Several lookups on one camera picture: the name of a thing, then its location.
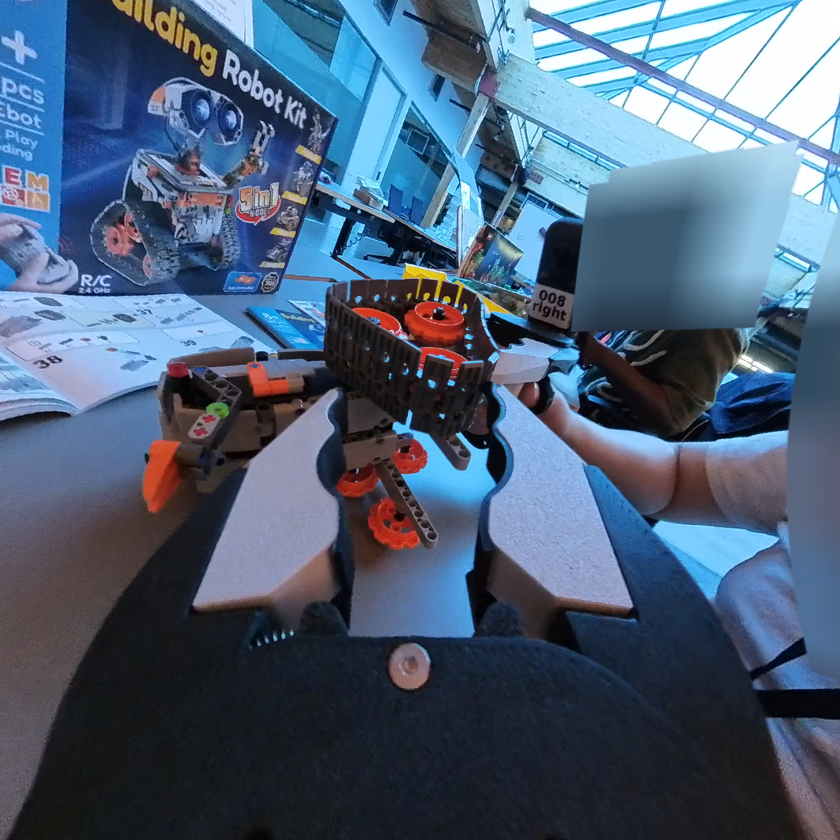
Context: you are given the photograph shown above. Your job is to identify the dark blue cloth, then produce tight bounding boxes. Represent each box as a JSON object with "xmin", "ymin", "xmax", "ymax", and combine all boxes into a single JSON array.
[{"xmin": 707, "ymin": 373, "xmax": 796, "ymax": 439}]

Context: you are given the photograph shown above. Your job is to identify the person's right forearm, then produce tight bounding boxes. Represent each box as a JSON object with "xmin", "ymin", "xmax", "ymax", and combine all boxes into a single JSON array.
[{"xmin": 558, "ymin": 400, "xmax": 788, "ymax": 536}]

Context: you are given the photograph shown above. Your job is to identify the person's right hand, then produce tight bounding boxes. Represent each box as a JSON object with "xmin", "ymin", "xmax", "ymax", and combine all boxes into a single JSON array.
[{"xmin": 514, "ymin": 384, "xmax": 593, "ymax": 455}]

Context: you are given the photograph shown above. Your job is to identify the yellow plastic bin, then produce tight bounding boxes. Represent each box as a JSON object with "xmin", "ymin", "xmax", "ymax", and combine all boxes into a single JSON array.
[{"xmin": 402, "ymin": 264, "xmax": 462, "ymax": 290}]

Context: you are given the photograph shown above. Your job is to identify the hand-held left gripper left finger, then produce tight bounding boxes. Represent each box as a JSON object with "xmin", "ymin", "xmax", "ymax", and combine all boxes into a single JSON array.
[{"xmin": 192, "ymin": 387, "xmax": 357, "ymax": 614}]

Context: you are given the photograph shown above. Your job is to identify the long office desk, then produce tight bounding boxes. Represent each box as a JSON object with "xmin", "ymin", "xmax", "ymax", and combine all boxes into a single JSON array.
[{"xmin": 314, "ymin": 180, "xmax": 462, "ymax": 266}]

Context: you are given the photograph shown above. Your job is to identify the black strap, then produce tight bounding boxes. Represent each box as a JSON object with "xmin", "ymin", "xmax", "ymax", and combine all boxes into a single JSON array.
[{"xmin": 748, "ymin": 638, "xmax": 840, "ymax": 721}]

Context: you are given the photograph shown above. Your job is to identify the colourful toy box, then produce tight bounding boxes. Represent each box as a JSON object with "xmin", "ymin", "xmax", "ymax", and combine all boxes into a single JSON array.
[{"xmin": 458, "ymin": 223, "xmax": 526, "ymax": 287}]

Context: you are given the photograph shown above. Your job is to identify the grey toy track belt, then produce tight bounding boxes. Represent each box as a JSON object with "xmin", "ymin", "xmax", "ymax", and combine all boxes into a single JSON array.
[{"xmin": 323, "ymin": 279, "xmax": 500, "ymax": 438}]

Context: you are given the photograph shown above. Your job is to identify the blue robot kit box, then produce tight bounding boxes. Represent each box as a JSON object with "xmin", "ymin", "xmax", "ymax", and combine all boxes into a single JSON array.
[{"xmin": 0, "ymin": 0, "xmax": 340, "ymax": 296}]

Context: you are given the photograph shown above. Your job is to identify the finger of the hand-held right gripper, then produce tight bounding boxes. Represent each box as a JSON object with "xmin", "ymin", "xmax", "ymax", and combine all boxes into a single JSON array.
[{"xmin": 492, "ymin": 341, "xmax": 560, "ymax": 385}]

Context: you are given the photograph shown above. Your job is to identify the grey desk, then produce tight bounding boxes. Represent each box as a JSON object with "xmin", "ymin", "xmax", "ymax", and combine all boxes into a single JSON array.
[{"xmin": 0, "ymin": 252, "xmax": 782, "ymax": 840}]

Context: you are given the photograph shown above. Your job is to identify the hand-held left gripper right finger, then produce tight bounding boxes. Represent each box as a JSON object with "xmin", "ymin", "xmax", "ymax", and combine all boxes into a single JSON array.
[{"xmin": 469, "ymin": 384, "xmax": 635, "ymax": 618}]

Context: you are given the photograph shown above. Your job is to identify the open instruction booklet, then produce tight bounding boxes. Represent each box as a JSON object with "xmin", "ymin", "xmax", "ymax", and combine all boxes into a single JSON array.
[{"xmin": 0, "ymin": 292, "xmax": 277, "ymax": 422}]

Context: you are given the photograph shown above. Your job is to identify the toy robot chassis orange wheels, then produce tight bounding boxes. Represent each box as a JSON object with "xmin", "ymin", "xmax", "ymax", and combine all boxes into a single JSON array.
[{"xmin": 143, "ymin": 298, "xmax": 475, "ymax": 551}]

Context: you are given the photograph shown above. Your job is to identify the person's white shirt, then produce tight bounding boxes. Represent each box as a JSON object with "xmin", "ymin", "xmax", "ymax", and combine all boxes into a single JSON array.
[{"xmin": 712, "ymin": 525, "xmax": 840, "ymax": 840}]

